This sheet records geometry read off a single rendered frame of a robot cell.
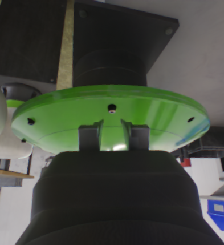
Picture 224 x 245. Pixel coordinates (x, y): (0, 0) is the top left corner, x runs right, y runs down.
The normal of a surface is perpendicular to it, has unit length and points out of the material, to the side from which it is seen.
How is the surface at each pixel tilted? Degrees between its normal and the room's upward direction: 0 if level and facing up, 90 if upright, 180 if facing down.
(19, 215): 90
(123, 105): 24
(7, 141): 89
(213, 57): 0
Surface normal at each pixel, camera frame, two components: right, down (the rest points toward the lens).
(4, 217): 0.16, -0.35
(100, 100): -0.01, 0.71
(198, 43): 0.01, 0.94
